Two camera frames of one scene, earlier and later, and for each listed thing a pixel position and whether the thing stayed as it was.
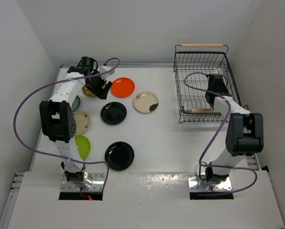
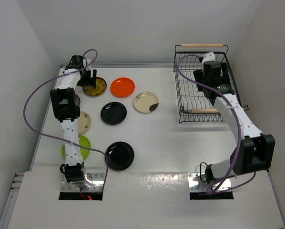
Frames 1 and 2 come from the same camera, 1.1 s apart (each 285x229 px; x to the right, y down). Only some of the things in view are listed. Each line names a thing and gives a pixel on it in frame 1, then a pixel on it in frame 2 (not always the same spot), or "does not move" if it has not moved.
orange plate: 122,87 does not move
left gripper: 101,94 -> 89,81
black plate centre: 113,113 does not move
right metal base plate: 197,182 does not move
